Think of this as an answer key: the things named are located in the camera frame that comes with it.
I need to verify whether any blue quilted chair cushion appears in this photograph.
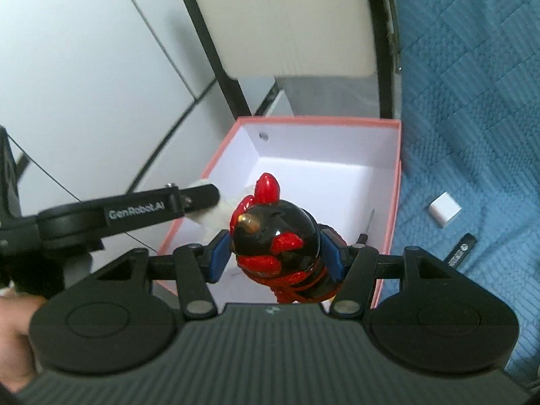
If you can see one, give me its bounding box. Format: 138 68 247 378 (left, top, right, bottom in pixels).
386 0 540 382

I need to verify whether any red black rooster figurine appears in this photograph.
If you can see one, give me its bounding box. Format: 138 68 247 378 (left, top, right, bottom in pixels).
228 172 349 304

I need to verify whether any white plush toy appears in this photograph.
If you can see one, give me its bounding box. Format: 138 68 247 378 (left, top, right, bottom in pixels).
186 179 254 247

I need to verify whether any white charger cube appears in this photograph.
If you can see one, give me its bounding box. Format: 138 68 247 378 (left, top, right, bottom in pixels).
429 192 462 228

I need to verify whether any person's left hand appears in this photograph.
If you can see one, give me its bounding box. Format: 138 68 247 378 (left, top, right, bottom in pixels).
0 295 46 393

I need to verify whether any white wardrobe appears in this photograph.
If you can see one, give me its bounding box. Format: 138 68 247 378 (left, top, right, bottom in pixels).
0 0 237 220

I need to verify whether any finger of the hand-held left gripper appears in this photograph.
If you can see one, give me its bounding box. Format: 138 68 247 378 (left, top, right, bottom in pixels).
166 182 221 220

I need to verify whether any pink cardboard box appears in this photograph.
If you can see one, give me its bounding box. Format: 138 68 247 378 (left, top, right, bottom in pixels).
150 116 402 304

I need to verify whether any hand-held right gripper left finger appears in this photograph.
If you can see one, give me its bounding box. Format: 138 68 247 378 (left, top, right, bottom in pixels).
90 228 233 320

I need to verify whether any thin black cable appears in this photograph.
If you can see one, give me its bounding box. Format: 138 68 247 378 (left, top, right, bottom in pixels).
6 133 153 249

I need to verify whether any black stick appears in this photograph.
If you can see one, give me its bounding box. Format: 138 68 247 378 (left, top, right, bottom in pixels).
443 233 477 268

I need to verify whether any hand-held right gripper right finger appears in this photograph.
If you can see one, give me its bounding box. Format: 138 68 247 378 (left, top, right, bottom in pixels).
318 228 458 320

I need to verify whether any beige folding chair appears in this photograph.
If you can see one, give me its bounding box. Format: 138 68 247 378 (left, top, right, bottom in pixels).
169 0 406 121

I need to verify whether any yellow black screwdriver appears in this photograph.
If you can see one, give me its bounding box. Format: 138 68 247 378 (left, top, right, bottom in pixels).
356 208 376 247

